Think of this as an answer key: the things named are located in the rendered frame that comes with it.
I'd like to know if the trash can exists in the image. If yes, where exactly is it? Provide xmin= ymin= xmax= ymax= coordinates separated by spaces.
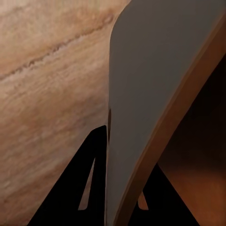
xmin=106 ymin=0 xmax=226 ymax=226

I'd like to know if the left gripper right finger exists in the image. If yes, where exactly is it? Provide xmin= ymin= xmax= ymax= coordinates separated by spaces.
xmin=128 ymin=163 xmax=200 ymax=226

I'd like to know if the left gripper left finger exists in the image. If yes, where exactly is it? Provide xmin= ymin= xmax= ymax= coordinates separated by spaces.
xmin=27 ymin=125 xmax=107 ymax=226

